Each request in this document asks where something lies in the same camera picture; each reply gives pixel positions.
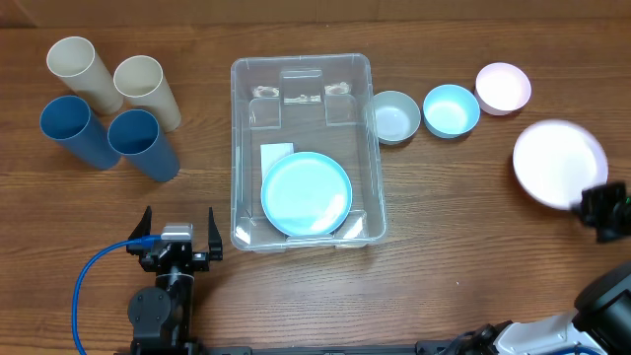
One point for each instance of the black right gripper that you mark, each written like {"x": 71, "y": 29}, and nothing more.
{"x": 588, "y": 198}

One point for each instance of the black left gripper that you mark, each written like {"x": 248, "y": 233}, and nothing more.
{"x": 201, "y": 260}

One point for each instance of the pink plate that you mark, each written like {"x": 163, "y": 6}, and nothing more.
{"x": 556, "y": 160}

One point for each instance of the blue cup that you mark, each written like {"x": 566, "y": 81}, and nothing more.
{"x": 137, "y": 135}
{"x": 71, "y": 123}

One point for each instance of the light blue plate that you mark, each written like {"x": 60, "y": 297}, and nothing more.
{"x": 306, "y": 194}

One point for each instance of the pink small bowl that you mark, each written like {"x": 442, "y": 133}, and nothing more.
{"x": 502, "y": 88}

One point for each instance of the light blue small bowl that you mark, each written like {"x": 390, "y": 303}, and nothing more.
{"x": 450, "y": 111}

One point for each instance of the clear plastic storage bin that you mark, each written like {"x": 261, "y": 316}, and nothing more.
{"x": 320, "y": 103}

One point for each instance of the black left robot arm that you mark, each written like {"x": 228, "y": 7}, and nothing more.
{"x": 161, "y": 315}

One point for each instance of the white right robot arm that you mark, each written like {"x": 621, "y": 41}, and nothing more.
{"x": 600, "y": 321}

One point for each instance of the white label in bin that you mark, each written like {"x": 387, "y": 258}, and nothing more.
{"x": 270, "y": 154}

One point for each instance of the beige cup rear right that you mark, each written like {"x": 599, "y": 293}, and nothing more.
{"x": 142, "y": 81}

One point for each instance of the beige cup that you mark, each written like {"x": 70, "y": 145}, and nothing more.
{"x": 142, "y": 81}
{"x": 75, "y": 62}

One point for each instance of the beige cup rear left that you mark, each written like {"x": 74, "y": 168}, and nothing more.
{"x": 75, "y": 62}

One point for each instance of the grey small bowl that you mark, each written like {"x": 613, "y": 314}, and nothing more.
{"x": 398, "y": 117}

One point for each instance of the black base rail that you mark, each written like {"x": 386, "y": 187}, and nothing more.
{"x": 420, "y": 347}

